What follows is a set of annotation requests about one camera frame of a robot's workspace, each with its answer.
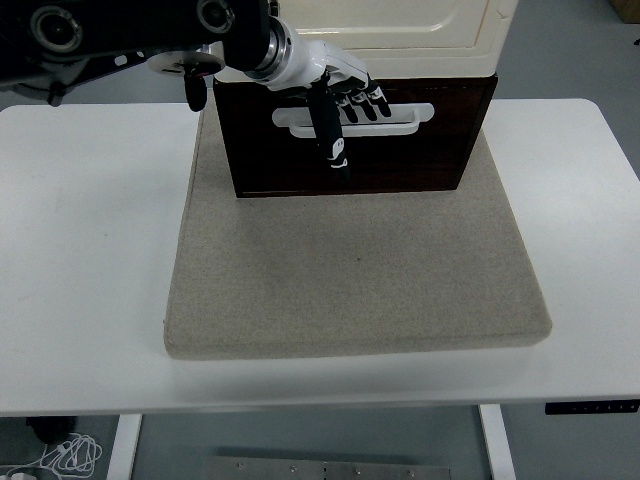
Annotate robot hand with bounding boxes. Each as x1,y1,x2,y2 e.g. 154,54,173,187
269,37,394,183

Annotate dark wood drawer white handle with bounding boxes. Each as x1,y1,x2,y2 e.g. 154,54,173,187
222,82,490,196

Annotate cream plastic cabinet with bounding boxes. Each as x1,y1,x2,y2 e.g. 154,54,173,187
213,0,521,84

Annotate dark wood drawer housing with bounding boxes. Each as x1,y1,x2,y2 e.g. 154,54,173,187
213,73,501,199

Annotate beige fabric mat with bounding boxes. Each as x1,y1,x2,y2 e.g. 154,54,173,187
163,98,554,360

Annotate cardboard box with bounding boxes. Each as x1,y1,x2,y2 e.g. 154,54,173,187
608,0,640,24

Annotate white table leg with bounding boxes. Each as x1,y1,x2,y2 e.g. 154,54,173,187
106,413,144,480
477,404,517,480

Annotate black table control panel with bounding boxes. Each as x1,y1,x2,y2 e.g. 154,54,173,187
544,399,640,416

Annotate black caster wheel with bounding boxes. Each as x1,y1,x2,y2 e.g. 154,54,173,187
24,415,76,446

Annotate white tangled cable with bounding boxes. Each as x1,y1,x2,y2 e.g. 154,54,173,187
2,432,104,480

